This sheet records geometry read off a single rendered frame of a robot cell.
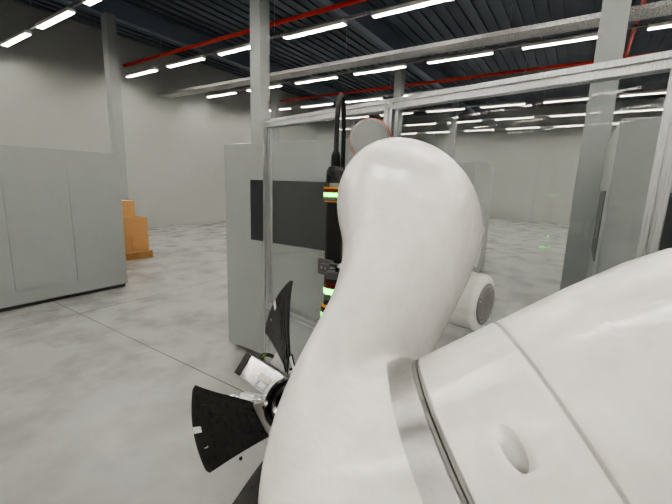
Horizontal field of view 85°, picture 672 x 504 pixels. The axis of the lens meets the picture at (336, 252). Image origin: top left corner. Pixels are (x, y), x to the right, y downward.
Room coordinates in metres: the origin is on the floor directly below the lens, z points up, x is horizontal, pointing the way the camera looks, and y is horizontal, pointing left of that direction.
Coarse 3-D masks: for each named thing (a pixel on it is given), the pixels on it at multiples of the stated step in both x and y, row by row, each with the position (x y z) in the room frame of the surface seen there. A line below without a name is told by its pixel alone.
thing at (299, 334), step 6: (294, 324) 1.93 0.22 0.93; (300, 324) 1.90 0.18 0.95; (294, 330) 1.93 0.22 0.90; (300, 330) 1.90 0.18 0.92; (306, 330) 1.86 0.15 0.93; (312, 330) 1.83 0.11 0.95; (294, 336) 1.93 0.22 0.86; (300, 336) 1.90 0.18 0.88; (306, 336) 1.86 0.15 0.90; (270, 342) 2.10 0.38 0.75; (294, 342) 1.93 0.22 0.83; (300, 342) 1.90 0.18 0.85; (306, 342) 1.86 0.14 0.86; (270, 348) 2.10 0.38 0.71; (294, 348) 1.93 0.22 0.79; (300, 348) 1.89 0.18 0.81; (294, 354) 1.93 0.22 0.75; (270, 360) 2.10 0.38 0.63
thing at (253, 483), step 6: (258, 468) 0.70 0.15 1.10; (252, 474) 0.69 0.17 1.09; (258, 474) 0.69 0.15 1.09; (252, 480) 0.68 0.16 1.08; (258, 480) 0.68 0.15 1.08; (246, 486) 0.68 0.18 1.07; (252, 486) 0.68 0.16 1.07; (258, 486) 0.68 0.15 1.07; (240, 492) 0.67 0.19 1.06; (246, 492) 0.67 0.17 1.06; (252, 492) 0.67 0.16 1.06; (258, 492) 0.67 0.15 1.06; (240, 498) 0.66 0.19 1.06; (246, 498) 0.66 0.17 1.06; (252, 498) 0.66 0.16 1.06
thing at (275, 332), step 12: (288, 288) 1.02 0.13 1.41; (276, 300) 1.07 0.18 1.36; (288, 300) 0.98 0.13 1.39; (276, 312) 1.04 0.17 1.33; (288, 312) 0.96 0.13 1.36; (276, 324) 1.02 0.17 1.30; (288, 324) 0.93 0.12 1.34; (276, 336) 1.01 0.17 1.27; (288, 336) 0.91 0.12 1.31; (276, 348) 1.01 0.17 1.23; (288, 348) 0.89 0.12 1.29; (288, 360) 0.89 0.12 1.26
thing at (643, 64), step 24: (552, 72) 1.12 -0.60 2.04; (576, 72) 1.07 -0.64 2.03; (600, 72) 1.04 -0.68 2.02; (624, 72) 1.00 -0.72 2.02; (648, 72) 0.97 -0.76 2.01; (408, 96) 1.46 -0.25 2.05; (432, 96) 1.39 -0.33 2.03; (456, 96) 1.32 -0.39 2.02; (480, 96) 1.27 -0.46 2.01; (264, 120) 2.13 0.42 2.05; (288, 120) 1.99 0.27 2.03; (312, 120) 1.84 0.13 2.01; (384, 120) 1.53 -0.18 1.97; (264, 144) 2.13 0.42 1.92; (264, 168) 2.13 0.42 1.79; (264, 192) 2.13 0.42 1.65; (648, 192) 0.94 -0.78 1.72; (264, 216) 2.13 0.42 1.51; (648, 216) 0.93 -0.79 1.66; (264, 240) 2.13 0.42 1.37; (648, 240) 0.93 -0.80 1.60; (264, 264) 2.13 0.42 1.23; (264, 288) 2.13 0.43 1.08; (264, 312) 2.13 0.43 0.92; (264, 336) 2.13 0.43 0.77; (264, 360) 2.13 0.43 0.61
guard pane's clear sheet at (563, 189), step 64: (320, 128) 1.83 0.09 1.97; (448, 128) 1.35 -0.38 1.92; (512, 128) 1.20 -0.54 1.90; (576, 128) 1.08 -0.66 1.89; (640, 128) 0.98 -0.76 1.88; (320, 192) 1.82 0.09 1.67; (512, 192) 1.18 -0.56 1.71; (576, 192) 1.06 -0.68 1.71; (640, 192) 0.96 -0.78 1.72; (320, 256) 1.81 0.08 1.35; (512, 256) 1.17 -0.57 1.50; (576, 256) 1.04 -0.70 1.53
